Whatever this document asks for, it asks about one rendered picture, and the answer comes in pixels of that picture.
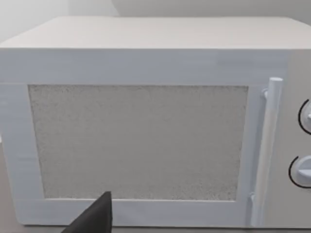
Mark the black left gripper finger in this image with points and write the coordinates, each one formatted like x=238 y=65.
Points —
x=98 y=216

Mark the white microwave knob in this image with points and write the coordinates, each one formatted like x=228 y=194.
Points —
x=306 y=116
x=302 y=171

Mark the white microwave door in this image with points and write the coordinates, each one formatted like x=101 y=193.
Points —
x=136 y=136

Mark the pale microwave oven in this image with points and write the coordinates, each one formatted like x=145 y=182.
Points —
x=155 y=34

